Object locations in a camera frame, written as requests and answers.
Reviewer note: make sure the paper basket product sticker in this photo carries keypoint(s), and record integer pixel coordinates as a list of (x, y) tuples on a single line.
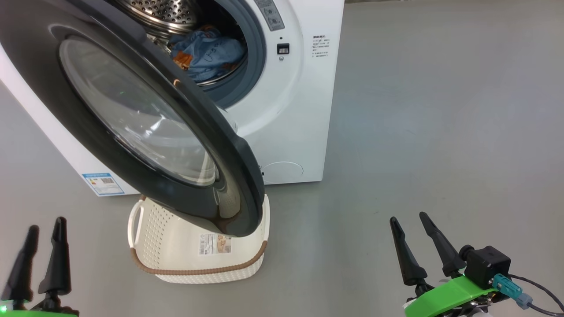
[(216, 243)]

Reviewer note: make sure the cream perforated laundry basket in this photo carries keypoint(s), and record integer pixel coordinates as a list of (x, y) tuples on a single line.
[(176, 251)]

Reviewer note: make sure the blue patterned clothing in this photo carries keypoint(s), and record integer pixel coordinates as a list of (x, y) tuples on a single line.
[(211, 55)]

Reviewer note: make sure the teal right camera connector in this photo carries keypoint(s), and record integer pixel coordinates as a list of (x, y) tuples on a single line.
[(511, 290)]

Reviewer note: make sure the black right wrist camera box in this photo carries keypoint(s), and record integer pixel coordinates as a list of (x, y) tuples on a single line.
[(487, 264)]

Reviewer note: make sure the grey warning label sticker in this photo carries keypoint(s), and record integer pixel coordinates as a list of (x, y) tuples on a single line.
[(269, 15)]

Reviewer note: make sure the round white filter cover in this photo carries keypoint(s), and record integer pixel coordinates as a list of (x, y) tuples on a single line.
[(284, 171)]

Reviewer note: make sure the black round glass washer door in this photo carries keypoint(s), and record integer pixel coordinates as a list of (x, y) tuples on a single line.
[(132, 114)]

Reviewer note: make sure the black door lock socket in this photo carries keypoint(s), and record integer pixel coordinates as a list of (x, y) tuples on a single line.
[(283, 49)]

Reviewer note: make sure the white front-load washing machine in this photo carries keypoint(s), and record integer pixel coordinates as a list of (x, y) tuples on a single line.
[(291, 114)]

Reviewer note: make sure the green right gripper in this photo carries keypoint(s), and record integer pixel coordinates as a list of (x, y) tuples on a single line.
[(449, 299)]

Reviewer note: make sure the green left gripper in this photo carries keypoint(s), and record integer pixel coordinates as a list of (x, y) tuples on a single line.
[(39, 309)]

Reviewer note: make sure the blue energy label sticker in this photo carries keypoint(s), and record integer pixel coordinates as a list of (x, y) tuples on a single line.
[(103, 184)]

